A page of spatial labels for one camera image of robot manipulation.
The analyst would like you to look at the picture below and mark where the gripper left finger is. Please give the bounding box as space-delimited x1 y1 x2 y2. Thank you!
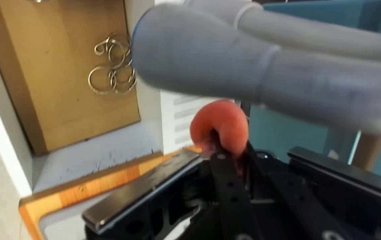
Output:
210 151 261 240

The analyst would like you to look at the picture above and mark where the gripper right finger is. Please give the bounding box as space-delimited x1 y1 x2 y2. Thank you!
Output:
245 143 348 240

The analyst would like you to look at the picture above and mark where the orange plush toy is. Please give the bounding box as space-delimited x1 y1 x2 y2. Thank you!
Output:
190 99 249 158

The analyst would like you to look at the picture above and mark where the black metal rack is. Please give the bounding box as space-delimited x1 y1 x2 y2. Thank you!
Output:
82 146 381 240

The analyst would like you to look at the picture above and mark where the white vented appliance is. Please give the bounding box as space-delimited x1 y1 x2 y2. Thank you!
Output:
160 90 234 154

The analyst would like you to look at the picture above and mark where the wooden edged white board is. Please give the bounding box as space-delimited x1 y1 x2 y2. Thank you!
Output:
18 146 201 240

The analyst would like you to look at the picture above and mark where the metal wire ring puzzle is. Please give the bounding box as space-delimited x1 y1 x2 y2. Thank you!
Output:
88 33 137 95

